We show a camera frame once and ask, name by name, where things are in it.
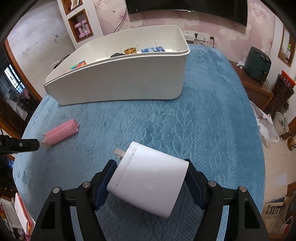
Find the white power adapter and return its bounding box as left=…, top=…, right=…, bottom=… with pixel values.
left=107, top=142, right=189, bottom=218

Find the rubik's cube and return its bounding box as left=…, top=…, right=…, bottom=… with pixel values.
left=69, top=60, right=87, bottom=70

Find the green box with gold top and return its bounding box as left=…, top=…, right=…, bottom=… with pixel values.
left=124, top=47, right=137, bottom=55

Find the white plastic storage bin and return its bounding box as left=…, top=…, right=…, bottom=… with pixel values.
left=44, top=25, right=190, bottom=105

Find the blue tissue pack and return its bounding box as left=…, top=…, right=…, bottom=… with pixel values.
left=141, top=46, right=165, bottom=53

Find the white wall power strip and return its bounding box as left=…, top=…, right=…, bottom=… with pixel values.
left=182, top=30, right=215, bottom=47

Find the white wall shelf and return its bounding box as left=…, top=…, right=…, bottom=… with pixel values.
left=57, top=0, right=103, bottom=49

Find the black television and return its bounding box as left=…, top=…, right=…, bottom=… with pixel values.
left=126, top=0, right=248, bottom=27

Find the pink hair roller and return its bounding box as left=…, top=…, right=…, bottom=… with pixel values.
left=41, top=119, right=79, bottom=148

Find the white plastic bag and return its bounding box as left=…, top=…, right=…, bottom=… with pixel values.
left=249, top=101, right=280, bottom=147

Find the wooden tv cabinet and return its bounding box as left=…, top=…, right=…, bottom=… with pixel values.
left=229, top=60, right=274, bottom=111

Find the blue plush table mat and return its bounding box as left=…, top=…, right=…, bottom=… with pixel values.
left=13, top=45, right=265, bottom=240

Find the dark green air fryer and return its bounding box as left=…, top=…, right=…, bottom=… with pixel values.
left=244, top=46, right=271, bottom=84

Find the black small box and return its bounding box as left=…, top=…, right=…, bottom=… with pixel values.
left=110, top=53, right=125, bottom=58

